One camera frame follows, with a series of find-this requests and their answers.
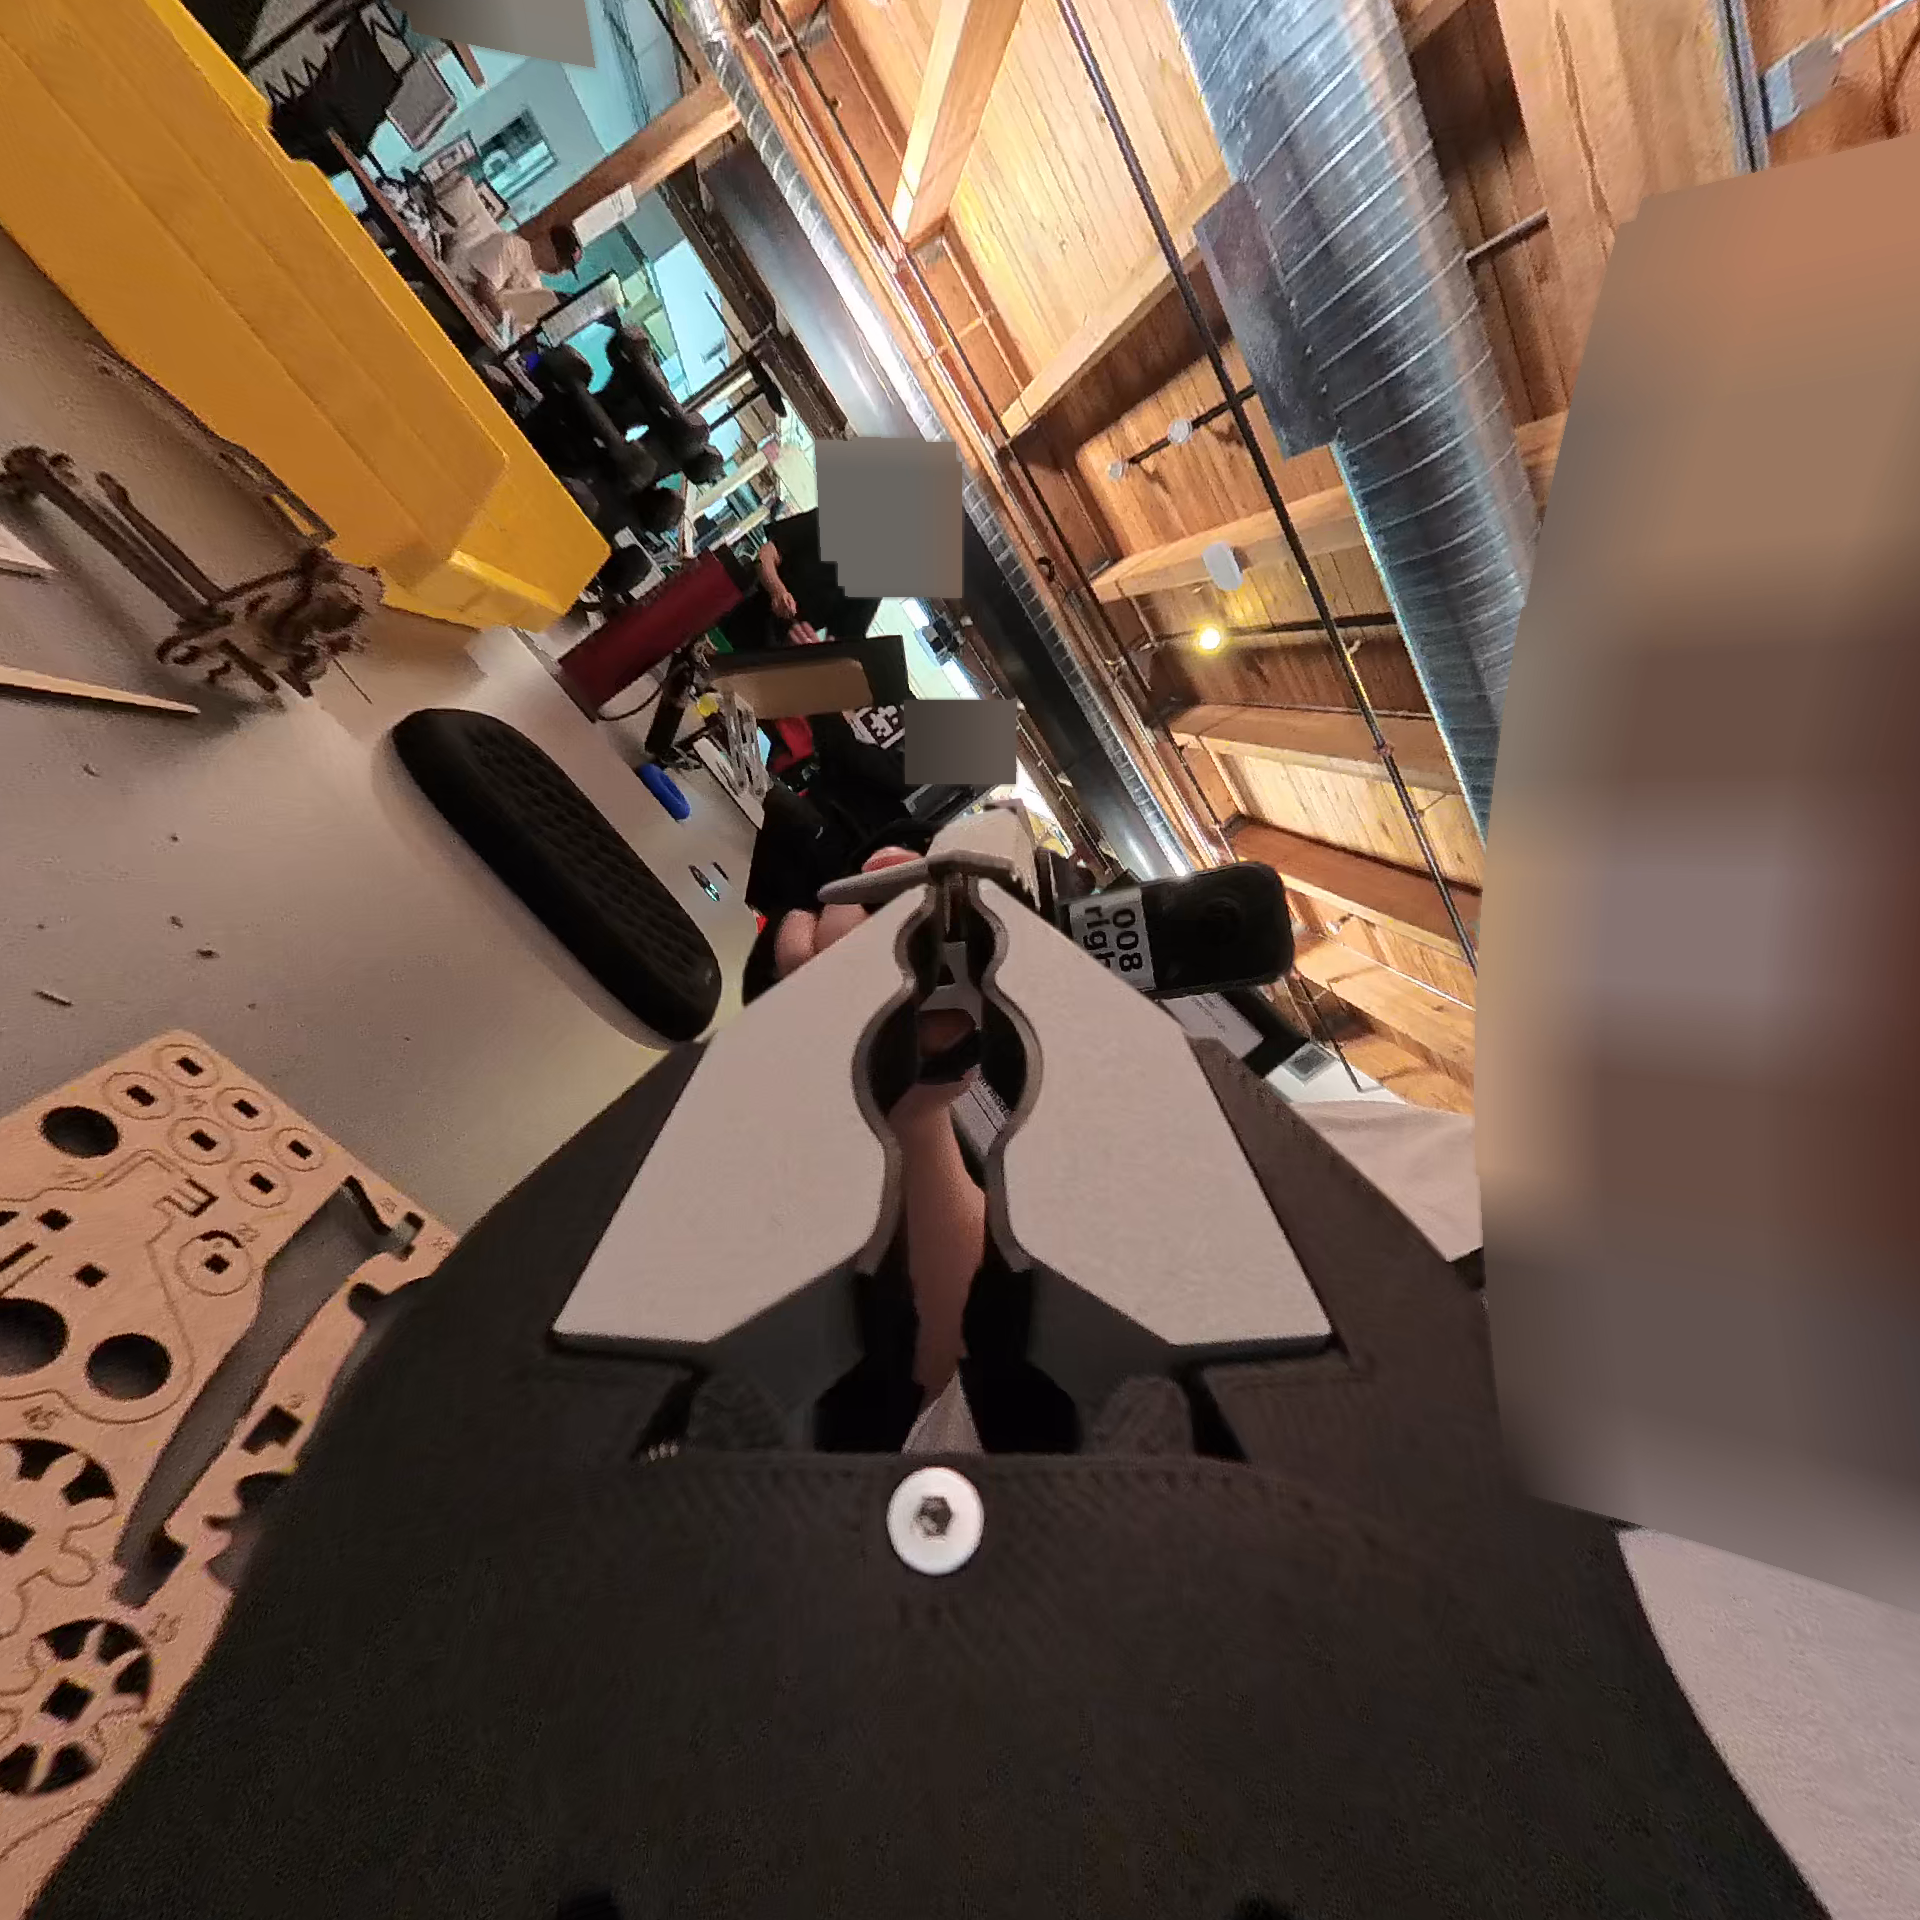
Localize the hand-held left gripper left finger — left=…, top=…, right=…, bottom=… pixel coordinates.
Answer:
left=550, top=894, right=945, bottom=1452

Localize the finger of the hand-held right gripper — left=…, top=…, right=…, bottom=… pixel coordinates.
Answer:
left=816, top=847, right=1052, bottom=915

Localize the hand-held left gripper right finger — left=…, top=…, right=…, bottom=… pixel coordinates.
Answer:
left=960, top=883, right=1335, bottom=1452

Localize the laser-cut wooden parts sheet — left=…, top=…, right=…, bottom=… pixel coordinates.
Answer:
left=0, top=1028, right=461, bottom=1914

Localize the wooden gear model assembly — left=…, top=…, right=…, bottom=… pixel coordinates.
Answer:
left=0, top=342, right=389, bottom=711

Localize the person's right hand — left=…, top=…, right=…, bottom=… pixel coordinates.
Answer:
left=767, top=844, right=994, bottom=1397

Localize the black textured pad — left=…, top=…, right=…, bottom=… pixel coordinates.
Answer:
left=391, top=709, right=725, bottom=1050

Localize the dark red case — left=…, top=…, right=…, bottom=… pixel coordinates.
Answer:
left=559, top=551, right=751, bottom=724

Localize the black rounded equipment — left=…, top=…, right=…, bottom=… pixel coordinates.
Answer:
left=517, top=326, right=725, bottom=548

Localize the person's white shirt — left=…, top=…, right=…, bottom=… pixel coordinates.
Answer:
left=1302, top=1093, right=1920, bottom=1920

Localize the thin wooden stick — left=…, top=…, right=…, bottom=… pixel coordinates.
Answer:
left=0, top=663, right=200, bottom=721

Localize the yellow plastic bin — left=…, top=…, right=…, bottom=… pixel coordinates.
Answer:
left=0, top=0, right=615, bottom=633

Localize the brown board black frame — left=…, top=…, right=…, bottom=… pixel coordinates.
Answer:
left=710, top=637, right=912, bottom=724

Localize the silver ventilation duct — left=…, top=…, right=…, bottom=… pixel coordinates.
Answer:
left=1170, top=0, right=1546, bottom=842

